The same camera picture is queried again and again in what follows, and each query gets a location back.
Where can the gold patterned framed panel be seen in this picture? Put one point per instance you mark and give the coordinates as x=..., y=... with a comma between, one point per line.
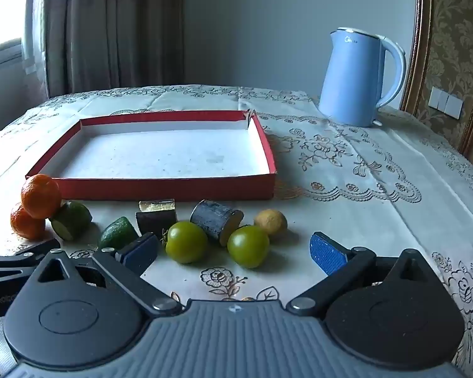
x=457, y=47

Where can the white wall switch panel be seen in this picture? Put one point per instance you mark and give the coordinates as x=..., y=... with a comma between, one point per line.
x=446, y=103

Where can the green tomato with calyx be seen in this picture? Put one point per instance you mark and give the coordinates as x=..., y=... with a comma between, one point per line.
x=186, y=243

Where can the light blue electric kettle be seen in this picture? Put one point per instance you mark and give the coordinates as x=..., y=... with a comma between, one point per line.
x=349, y=78

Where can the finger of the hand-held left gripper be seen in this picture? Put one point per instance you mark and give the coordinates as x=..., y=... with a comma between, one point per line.
x=19, y=262

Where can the red cardboard box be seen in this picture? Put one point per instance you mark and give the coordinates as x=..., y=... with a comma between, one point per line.
x=161, y=153

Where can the green lime half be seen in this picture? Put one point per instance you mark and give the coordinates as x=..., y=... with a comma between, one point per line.
x=116, y=234
x=71, y=220

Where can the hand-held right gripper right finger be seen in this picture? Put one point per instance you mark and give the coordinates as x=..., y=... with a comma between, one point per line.
x=326, y=254

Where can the dark round sugarcane piece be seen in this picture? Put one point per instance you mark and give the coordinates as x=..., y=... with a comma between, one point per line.
x=213, y=220

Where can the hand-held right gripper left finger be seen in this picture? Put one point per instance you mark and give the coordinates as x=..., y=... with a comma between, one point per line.
x=141, y=251

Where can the yellow-brown round fruit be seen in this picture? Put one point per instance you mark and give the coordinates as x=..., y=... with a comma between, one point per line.
x=270, y=223

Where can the orange mandarin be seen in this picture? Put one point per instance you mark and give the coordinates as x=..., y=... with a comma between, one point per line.
x=23, y=224
x=40, y=195

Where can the smooth green tomato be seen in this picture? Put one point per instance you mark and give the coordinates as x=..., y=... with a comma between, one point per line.
x=248, y=247

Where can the dark sugarcane piece gold top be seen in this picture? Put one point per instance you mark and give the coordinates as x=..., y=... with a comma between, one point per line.
x=155, y=220

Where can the grey-brown curtain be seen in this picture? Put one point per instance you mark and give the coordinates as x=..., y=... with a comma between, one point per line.
x=110, y=27

